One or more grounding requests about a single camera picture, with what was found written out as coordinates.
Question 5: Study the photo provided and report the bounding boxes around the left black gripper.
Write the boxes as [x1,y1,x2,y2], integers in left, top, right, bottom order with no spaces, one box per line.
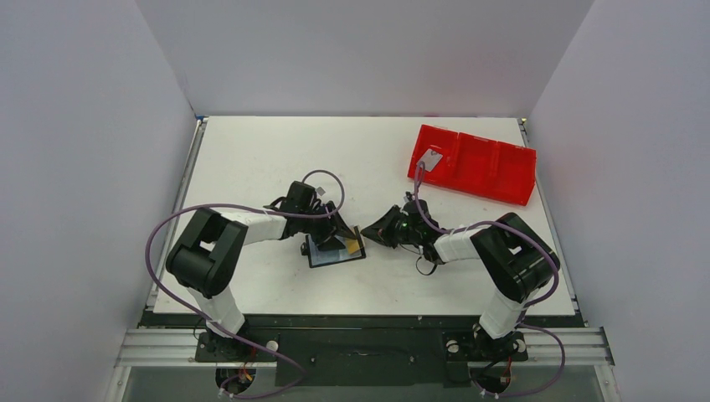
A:
[299,203,355,250]

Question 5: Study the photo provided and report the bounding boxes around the black leather card holder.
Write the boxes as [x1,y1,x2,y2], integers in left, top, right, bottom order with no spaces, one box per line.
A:
[301,233,367,269]

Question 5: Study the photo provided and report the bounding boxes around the silver grey credit card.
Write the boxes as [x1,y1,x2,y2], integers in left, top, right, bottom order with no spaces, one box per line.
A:
[415,148,444,172]

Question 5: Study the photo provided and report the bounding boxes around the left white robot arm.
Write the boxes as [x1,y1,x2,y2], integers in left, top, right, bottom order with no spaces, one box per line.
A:
[166,181,357,360]

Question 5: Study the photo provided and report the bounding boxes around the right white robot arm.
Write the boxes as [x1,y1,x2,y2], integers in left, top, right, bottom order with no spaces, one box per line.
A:
[361,199,560,358]

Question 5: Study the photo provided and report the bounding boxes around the red plastic divided tray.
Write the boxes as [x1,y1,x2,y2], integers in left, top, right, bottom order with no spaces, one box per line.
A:
[408,125,537,206]

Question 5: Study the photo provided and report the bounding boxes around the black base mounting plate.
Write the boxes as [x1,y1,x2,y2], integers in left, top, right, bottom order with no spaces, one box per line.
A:
[194,315,528,388]

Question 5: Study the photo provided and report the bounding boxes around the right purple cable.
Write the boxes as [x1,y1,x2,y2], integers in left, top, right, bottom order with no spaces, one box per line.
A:
[413,161,560,309]

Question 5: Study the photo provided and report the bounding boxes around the purple cable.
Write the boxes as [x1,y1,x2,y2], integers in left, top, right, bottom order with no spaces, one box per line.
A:
[145,169,346,339]
[413,161,560,309]

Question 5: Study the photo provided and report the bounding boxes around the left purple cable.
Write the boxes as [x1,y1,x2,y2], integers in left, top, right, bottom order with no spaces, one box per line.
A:
[145,169,346,339]

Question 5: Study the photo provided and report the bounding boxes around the aluminium rail frame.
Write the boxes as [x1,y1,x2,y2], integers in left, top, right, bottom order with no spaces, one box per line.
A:
[115,327,615,368]

